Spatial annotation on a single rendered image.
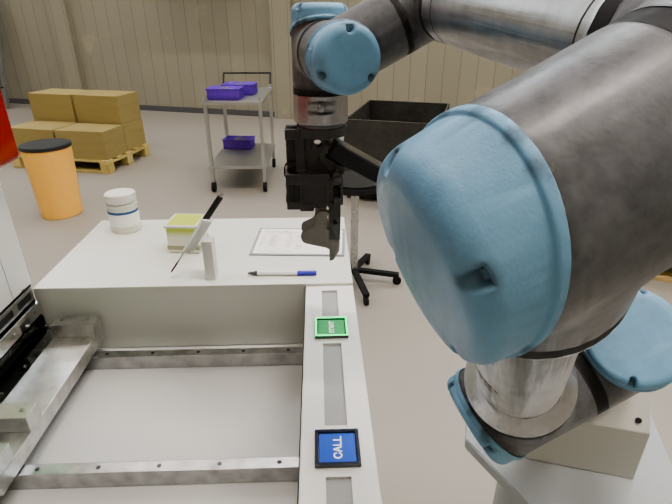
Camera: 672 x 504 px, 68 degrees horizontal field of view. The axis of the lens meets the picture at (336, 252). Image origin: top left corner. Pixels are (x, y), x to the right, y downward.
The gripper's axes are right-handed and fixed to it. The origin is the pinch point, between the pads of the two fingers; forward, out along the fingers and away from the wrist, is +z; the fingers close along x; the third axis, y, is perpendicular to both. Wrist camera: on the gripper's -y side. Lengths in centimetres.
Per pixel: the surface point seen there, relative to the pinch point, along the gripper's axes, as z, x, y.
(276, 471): 26.4, 19.1, 9.5
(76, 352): 23, -6, 48
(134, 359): 26.3, -7.9, 38.8
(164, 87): 74, -748, 241
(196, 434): 28.6, 9.3, 23.5
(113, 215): 9, -41, 51
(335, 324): 14.2, -0.7, 0.1
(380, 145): 62, -316, -47
